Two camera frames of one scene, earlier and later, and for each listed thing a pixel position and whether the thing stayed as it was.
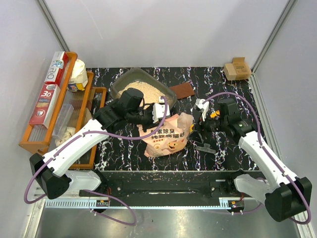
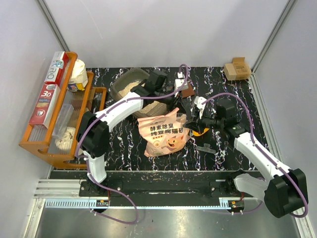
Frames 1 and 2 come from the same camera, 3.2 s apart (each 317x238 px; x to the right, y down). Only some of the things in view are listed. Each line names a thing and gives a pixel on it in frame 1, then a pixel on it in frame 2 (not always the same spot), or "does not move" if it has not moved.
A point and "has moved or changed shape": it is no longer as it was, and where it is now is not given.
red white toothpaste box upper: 57,68 does not move
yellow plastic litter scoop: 212,115 has moved or changed shape
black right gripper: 197,137 -> 194,123
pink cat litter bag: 173,138 does not move
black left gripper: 151,111 -> 170,106
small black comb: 206,148 does not move
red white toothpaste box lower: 44,107 does not move
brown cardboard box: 238,70 does not move
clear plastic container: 62,124 does not move
